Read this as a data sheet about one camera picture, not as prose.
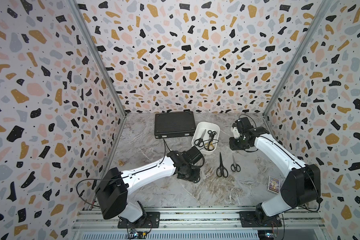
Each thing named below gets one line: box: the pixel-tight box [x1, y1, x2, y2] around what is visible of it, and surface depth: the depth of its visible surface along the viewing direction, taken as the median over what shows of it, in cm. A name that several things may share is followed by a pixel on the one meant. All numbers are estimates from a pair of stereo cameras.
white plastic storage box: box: [191, 121, 221, 155], surface depth 108 cm
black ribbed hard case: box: [154, 109, 196, 139], surface depth 111 cm
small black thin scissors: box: [230, 155, 241, 172], surface depth 94 cm
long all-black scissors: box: [216, 152, 229, 178], surface depth 93 cm
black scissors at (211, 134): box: [207, 130, 217, 142], surface depth 112 cm
